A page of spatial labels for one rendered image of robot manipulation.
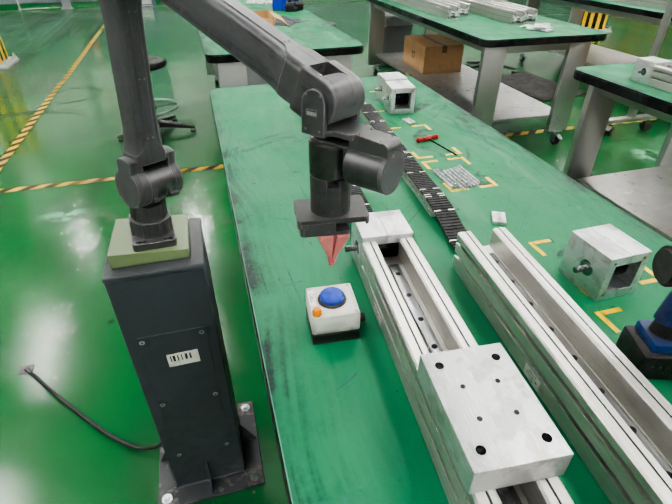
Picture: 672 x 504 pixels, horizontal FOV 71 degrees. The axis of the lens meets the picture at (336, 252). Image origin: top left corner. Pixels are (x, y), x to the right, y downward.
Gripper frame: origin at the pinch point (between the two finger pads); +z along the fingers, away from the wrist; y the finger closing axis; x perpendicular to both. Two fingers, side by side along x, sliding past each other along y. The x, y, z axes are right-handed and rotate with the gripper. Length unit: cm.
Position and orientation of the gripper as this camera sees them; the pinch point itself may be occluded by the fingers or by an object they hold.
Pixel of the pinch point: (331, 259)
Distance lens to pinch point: 72.6
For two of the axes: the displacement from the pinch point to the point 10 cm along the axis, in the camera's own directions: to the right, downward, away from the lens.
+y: 9.9, -1.0, 1.4
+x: -1.7, -5.6, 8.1
